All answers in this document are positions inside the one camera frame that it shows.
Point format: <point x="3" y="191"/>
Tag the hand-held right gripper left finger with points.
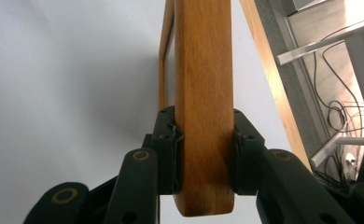
<point x="166" y="149"/>

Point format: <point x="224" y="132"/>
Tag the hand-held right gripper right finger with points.
<point x="247" y="155"/>

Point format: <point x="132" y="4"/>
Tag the orange wooden picture frame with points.
<point x="203" y="93"/>

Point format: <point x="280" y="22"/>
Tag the table with wooden rim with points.
<point x="273" y="87"/>

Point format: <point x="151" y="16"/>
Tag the white power strip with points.
<point x="350" y="158"/>

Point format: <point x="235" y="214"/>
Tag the white metal desk frame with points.
<point x="362" y="77"/>

